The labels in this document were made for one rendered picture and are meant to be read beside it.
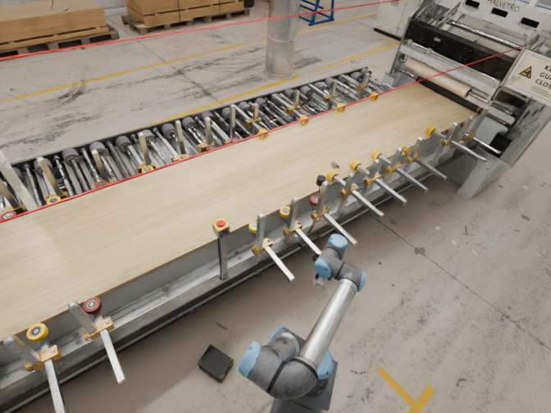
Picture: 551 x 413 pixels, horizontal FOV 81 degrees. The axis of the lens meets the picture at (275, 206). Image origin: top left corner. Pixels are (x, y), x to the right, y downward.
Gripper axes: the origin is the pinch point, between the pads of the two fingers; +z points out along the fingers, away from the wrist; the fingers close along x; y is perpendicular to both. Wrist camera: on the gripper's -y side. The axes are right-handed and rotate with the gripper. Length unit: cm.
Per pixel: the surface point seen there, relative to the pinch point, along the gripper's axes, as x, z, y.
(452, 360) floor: 82, 94, 87
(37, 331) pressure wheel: -129, 3, -66
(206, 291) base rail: -50, 24, -45
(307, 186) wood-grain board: 50, 4, -61
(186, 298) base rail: -62, 24, -48
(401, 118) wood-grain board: 196, 3, -76
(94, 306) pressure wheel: -104, 4, -62
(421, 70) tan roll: 277, -12, -110
